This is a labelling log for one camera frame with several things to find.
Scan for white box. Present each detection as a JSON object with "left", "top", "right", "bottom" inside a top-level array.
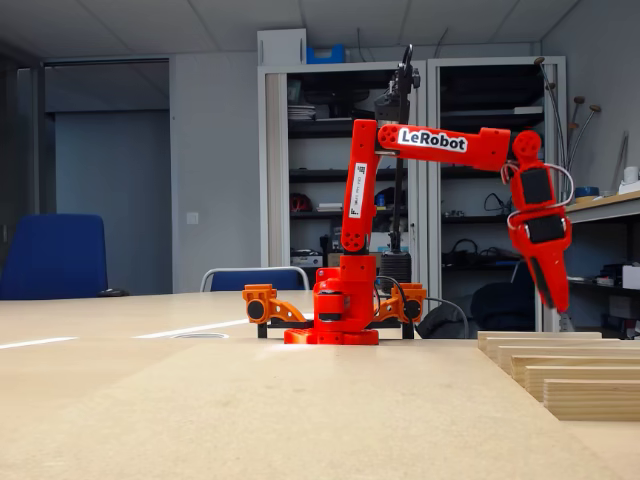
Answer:
[{"left": 257, "top": 28, "right": 308, "bottom": 67}]

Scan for grey desk with wooden top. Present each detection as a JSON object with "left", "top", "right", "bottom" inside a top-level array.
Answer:
[{"left": 564, "top": 189, "right": 640, "bottom": 341}]

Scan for black gooseneck stand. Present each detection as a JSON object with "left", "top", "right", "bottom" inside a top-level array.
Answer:
[{"left": 373, "top": 43, "right": 422, "bottom": 295}]

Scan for black cable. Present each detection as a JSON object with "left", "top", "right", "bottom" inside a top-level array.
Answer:
[{"left": 374, "top": 274, "right": 411, "bottom": 329}]

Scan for white table cable grommet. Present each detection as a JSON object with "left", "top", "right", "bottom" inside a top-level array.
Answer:
[{"left": 169, "top": 331, "right": 231, "bottom": 341}]

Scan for dark grey office chair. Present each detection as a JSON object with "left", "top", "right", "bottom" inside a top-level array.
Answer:
[{"left": 469, "top": 258, "right": 537, "bottom": 335}]

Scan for blue plastic box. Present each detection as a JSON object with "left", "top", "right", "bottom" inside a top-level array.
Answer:
[{"left": 305, "top": 43, "right": 348, "bottom": 65}]

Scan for grey cable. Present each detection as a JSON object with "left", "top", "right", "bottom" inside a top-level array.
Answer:
[{"left": 423, "top": 296, "right": 470, "bottom": 340}]

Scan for blue chair with grey frame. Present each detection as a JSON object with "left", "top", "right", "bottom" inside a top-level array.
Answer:
[{"left": 199, "top": 266, "right": 311, "bottom": 294}]

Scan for metal coat stand wooden knobs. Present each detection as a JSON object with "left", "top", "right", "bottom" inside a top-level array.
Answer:
[{"left": 532, "top": 56, "right": 604, "bottom": 207}]

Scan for black office chair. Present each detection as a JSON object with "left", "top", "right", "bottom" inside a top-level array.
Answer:
[{"left": 416, "top": 299, "right": 471, "bottom": 341}]

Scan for blue office chair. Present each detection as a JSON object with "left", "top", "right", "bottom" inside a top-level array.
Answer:
[{"left": 0, "top": 213, "right": 109, "bottom": 301}]

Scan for brown fibreboard base plate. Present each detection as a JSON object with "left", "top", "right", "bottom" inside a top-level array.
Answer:
[{"left": 0, "top": 339, "right": 640, "bottom": 480}]

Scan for grey metal shelf cabinet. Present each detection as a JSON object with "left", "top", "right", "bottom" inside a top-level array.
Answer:
[
  {"left": 257, "top": 59, "right": 429, "bottom": 296},
  {"left": 427, "top": 55, "right": 569, "bottom": 341}
]

